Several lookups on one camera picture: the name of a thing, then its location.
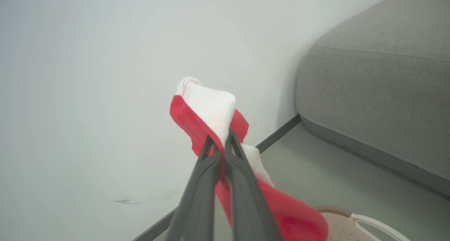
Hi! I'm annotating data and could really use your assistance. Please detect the grey fabric sofa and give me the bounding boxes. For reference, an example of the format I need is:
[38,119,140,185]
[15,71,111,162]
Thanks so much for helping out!
[295,0,450,199]

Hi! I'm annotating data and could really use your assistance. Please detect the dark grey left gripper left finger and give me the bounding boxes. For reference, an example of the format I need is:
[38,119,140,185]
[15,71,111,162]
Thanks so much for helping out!
[165,135,222,241]

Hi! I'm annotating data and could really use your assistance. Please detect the cream perforated laundry basket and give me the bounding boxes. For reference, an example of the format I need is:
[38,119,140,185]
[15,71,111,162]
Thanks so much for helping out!
[315,206,412,241]

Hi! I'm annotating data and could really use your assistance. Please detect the red and white garment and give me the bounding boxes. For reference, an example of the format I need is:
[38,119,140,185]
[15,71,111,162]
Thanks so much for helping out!
[169,77,329,241]

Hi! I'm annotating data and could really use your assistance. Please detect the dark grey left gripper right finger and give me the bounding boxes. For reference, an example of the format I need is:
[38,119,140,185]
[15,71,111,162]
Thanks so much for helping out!
[224,128,283,241]

